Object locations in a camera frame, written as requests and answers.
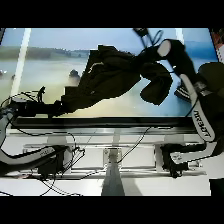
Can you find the dark green pants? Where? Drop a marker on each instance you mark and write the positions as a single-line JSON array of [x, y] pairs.
[[110, 80]]

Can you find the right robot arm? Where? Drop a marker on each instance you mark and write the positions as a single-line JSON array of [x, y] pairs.
[[201, 123]]

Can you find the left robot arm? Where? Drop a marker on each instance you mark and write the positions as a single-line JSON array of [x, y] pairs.
[[20, 160]]

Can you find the black white-striped garment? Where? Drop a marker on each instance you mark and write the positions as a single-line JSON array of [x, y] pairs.
[[185, 93]]

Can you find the olive garment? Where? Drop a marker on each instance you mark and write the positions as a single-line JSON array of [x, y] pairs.
[[213, 75]]

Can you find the red white garment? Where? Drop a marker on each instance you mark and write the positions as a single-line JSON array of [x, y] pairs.
[[220, 38]]

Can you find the silver frame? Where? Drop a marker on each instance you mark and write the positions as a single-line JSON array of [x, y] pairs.
[[113, 180]]

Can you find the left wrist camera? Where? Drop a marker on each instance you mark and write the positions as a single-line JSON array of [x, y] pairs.
[[41, 91]]

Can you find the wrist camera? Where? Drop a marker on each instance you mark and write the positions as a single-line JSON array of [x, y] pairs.
[[41, 91], [141, 32]]

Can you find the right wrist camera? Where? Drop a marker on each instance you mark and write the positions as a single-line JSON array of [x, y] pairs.
[[141, 32]]

